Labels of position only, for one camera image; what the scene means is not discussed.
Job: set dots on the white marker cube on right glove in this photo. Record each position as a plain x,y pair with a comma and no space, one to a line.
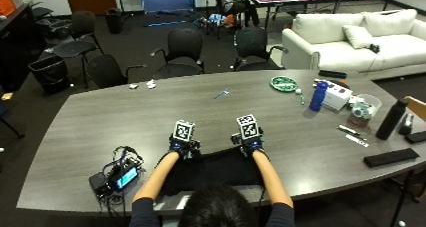
247,126

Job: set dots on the orange box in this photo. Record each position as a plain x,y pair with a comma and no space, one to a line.
6,3

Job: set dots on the black game controller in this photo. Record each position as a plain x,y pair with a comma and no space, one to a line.
374,48

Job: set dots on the white sofa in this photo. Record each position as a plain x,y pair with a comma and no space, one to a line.
354,47

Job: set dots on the black trash bin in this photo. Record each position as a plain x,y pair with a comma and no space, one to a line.
49,74
113,20

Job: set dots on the black cloth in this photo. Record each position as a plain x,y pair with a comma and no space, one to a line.
213,170

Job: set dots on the white marker cube on glove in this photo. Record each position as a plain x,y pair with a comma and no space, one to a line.
184,130
247,126

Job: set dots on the teal marker pen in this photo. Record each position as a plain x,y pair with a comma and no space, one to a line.
301,98

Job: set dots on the small blue tool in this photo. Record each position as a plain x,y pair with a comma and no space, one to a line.
221,93

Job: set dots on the white throw pillow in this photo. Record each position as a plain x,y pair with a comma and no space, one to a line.
357,36

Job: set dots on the black mesh office chair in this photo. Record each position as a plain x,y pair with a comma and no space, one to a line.
254,50
77,40
108,70
181,53

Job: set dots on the white cardboard box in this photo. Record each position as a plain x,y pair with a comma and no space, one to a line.
337,95

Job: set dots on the crumpled white paper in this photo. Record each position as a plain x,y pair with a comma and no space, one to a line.
152,84

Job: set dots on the clear plastic container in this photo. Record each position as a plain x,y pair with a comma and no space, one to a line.
363,110

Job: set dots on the white flat strip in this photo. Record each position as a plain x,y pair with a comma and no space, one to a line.
357,140

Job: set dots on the the person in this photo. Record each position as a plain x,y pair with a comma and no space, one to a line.
217,207

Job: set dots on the black water bottle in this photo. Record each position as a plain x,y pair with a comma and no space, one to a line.
391,119

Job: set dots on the black and white pen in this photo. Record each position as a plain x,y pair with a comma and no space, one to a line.
350,130

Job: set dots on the black cabinet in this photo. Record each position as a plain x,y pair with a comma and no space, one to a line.
17,50

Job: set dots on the white marker cube on left glove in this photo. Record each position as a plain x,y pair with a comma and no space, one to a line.
184,130

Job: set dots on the small white paper scrap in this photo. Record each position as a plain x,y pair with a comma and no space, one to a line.
133,86

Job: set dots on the person's right hand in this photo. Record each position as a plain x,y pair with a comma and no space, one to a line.
249,143

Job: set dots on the black remote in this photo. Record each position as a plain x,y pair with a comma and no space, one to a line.
331,74

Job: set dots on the black stapler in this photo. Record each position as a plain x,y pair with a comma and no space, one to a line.
406,123

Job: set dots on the blue water bottle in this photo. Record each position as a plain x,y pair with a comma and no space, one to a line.
318,96

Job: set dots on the wooden chair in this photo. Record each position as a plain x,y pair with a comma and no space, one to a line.
415,107

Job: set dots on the long black flat case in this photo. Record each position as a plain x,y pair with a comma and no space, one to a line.
391,157

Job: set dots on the small black case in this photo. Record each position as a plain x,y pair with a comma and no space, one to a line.
417,137

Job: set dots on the person's left hand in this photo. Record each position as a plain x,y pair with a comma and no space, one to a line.
181,146

